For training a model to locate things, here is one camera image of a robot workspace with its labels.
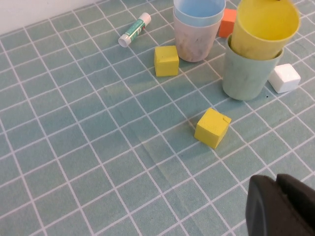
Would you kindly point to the blue plastic cup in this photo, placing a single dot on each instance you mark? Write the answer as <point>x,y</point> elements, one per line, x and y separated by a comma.
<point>197,9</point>

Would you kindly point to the pink plastic cup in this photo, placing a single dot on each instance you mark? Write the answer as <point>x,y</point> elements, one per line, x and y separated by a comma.
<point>197,41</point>

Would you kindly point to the yellow plastic cup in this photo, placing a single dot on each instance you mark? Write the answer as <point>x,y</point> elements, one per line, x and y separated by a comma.
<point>261,24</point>

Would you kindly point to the green and white glue stick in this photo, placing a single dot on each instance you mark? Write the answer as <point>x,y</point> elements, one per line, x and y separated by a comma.
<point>135,29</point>

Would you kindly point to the green grid tablecloth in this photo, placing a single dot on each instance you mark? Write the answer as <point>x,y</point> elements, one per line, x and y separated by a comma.
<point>73,147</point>

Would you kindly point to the notched yellow foam cube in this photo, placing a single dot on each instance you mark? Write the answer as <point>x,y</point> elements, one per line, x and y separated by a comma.
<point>211,127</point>

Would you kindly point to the green plastic cup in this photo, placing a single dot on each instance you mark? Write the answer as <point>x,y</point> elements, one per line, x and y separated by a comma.
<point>246,78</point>

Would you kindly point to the orange foam cube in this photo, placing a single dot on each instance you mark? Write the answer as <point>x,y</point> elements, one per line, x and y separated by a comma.
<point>227,24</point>

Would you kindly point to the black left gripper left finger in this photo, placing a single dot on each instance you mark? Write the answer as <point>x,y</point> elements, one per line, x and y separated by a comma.
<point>268,211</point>

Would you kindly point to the smooth yellow foam cube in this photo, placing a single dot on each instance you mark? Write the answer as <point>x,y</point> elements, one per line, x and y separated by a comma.
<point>166,61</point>

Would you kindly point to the white foam cube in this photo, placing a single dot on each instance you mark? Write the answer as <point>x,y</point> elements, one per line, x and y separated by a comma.
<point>285,78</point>

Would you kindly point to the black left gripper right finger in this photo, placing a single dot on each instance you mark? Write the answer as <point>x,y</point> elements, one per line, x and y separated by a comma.
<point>300,196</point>

